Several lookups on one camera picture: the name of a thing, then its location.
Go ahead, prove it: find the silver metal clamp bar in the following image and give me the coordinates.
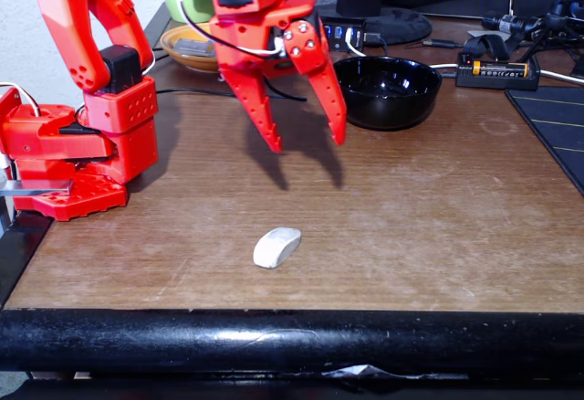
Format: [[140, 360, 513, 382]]
[[0, 178, 74, 198]]

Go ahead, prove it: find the white gripper wire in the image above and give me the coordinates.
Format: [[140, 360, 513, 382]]
[[174, 0, 287, 58]]

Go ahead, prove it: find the black USB hub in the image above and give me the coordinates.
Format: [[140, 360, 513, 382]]
[[318, 16, 366, 53]]

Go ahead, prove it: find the white cable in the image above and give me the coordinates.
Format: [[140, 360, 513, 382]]
[[540, 68, 584, 87], [344, 28, 458, 72]]

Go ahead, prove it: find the black jack plug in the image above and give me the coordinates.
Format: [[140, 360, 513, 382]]
[[404, 38, 463, 49]]

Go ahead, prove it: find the small grey tin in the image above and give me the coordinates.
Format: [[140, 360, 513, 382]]
[[174, 37, 215, 58]]

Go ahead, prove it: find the black mini tripod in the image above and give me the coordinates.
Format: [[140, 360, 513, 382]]
[[519, 0, 584, 64]]

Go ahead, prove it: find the orange dish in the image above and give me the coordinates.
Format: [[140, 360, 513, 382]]
[[160, 24, 220, 73]]

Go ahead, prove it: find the crumpled silver tape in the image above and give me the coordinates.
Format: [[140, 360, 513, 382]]
[[321, 363, 471, 381]]

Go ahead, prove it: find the black flashlight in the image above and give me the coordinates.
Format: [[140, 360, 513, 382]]
[[483, 11, 548, 36]]

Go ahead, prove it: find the black mat with yellow lines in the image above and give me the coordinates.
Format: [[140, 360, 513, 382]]
[[505, 85, 584, 195]]

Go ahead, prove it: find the black table edge trim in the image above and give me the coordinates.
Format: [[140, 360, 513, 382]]
[[0, 210, 584, 376]]

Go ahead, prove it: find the black battery charger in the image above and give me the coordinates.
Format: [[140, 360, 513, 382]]
[[454, 51, 542, 91]]

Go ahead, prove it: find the white base wire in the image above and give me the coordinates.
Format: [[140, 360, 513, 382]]
[[0, 81, 42, 117]]

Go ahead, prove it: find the yellow and black battery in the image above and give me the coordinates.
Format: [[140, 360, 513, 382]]
[[472, 60, 529, 77]]

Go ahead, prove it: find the white eraser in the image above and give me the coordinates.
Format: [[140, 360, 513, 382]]
[[253, 226, 302, 269]]

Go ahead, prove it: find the black glossy bowl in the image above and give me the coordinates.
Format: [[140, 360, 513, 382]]
[[332, 56, 443, 132]]

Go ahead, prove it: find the black speaker box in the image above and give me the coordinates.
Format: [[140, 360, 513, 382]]
[[510, 0, 565, 20]]

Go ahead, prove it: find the black strap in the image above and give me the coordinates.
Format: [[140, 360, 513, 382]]
[[463, 33, 512, 62]]

